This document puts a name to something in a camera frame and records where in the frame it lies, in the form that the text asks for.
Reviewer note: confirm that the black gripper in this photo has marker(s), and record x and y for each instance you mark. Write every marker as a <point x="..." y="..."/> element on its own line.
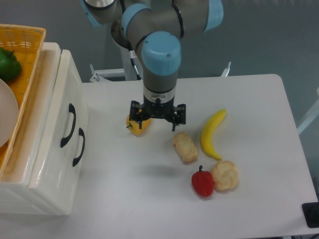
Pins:
<point x="158" y="110"/>

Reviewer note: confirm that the black top drawer handle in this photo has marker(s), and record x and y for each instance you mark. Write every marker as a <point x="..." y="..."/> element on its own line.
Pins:
<point x="70" y="125"/>

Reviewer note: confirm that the black drawer handle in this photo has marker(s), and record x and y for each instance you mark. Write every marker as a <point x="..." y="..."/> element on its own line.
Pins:
<point x="80" y="147"/>
<point x="70" y="125"/>

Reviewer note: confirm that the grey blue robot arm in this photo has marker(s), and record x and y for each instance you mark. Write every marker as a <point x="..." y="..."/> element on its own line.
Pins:
<point x="155" y="37"/>

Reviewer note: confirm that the white plastic drawer cabinet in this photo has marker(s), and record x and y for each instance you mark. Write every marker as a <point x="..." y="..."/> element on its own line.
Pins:
<point x="15" y="197"/>

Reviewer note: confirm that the yellow bell pepper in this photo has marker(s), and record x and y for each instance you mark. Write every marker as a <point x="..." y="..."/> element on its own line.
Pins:
<point x="134" y="126"/>

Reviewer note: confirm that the oblong bread roll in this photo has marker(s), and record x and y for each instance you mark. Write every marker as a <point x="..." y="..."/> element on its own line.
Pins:
<point x="185" y="147"/>

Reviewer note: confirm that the yellow banana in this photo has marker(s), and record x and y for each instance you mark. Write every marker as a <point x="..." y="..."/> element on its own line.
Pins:
<point x="208" y="131"/>

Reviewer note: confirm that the red bell pepper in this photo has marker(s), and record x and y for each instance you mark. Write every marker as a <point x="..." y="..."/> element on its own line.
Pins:
<point x="202" y="182"/>

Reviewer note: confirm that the round knotted bread bun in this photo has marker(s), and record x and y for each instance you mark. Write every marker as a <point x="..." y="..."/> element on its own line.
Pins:
<point x="225" y="175"/>

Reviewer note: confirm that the white round plate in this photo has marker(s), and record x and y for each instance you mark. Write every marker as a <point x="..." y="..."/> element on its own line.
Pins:
<point x="8" y="112"/>

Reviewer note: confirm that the orange woven basket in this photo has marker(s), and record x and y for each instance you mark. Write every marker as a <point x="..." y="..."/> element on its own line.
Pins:
<point x="26" y="42"/>

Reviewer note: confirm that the green bell pepper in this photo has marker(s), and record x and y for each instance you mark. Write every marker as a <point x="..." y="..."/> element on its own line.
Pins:
<point x="10" y="67"/>

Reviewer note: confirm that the black device at table edge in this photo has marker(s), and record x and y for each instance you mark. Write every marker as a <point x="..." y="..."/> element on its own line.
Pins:
<point x="311" y="214"/>

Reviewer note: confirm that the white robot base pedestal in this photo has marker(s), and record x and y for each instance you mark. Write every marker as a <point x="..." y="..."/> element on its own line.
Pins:
<point x="131" y="69"/>

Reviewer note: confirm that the black bottom drawer handle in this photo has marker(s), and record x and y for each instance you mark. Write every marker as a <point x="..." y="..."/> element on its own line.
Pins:
<point x="80" y="147"/>

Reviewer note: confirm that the white frame leg right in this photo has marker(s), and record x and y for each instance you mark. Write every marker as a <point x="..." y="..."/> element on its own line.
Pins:
<point x="311" y="114"/>

